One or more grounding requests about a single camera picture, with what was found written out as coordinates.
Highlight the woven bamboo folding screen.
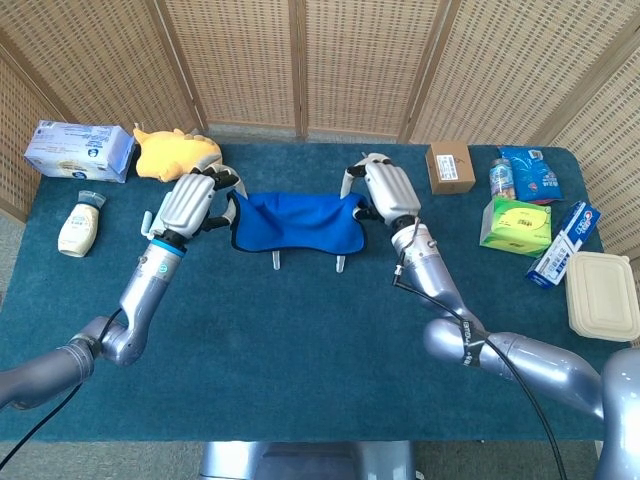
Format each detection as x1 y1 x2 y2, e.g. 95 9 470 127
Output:
0 0 640 366

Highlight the blue cloth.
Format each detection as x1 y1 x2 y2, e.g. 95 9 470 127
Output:
228 189 370 255

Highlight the blue snack bag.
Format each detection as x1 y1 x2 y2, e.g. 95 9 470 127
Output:
497 145 565 205

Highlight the cream lidded food container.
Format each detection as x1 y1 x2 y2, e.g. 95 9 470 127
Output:
564 251 635 344

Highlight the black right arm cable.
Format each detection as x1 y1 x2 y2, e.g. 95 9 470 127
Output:
391 227 569 480

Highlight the cream squeeze bottle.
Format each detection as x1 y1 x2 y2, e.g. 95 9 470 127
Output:
57 190 108 258

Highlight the green tissue box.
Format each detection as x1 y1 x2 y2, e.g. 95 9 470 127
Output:
478 196 553 258

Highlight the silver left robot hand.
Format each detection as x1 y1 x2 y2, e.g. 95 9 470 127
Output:
149 167 247 246

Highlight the pale blue carton box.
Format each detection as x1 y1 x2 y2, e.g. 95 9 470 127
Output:
23 119 137 185

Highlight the clear snack jar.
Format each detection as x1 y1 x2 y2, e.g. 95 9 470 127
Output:
488 157 516 201

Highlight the metal wire rack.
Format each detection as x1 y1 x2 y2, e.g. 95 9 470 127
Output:
271 249 347 274

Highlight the brown cardboard box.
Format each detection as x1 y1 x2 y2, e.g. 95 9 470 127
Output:
424 140 477 196

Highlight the light blue plastic mug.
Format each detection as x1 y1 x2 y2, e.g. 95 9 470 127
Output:
139 209 164 239

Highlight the teal table carpet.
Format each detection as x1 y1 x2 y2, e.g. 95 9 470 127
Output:
0 143 609 444

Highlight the yellow plush toy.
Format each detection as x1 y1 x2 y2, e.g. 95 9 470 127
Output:
131 127 224 183

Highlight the blue white toothpaste box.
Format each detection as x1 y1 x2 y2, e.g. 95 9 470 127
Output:
524 200 603 291

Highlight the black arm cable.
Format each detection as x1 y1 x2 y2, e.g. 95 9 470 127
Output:
0 307 124 466
391 227 569 480

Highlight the silver robot torso base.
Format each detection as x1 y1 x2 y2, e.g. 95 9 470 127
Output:
198 440 417 480

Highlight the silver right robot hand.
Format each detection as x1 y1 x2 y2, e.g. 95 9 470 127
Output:
339 152 422 229

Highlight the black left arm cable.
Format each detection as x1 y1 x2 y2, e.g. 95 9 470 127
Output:
0 307 124 466

